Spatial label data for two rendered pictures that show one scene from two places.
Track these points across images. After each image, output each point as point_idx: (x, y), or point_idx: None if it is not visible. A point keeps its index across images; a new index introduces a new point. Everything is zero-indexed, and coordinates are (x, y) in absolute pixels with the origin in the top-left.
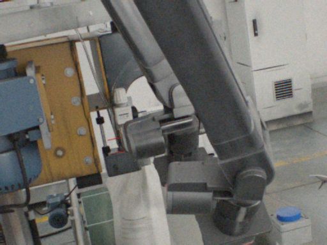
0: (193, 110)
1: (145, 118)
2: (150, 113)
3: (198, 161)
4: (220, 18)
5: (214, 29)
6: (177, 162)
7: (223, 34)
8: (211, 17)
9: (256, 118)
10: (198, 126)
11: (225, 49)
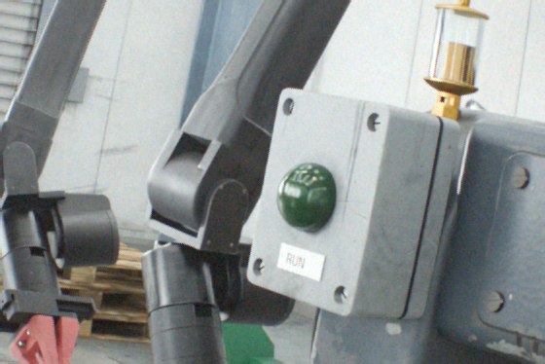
0: (146, 217)
1: (243, 236)
2: (249, 241)
3: (72, 193)
4: (290, 89)
5: (46, 19)
6: (97, 194)
7: (268, 164)
8: (49, 10)
9: (5, 118)
10: (140, 259)
11: (37, 39)
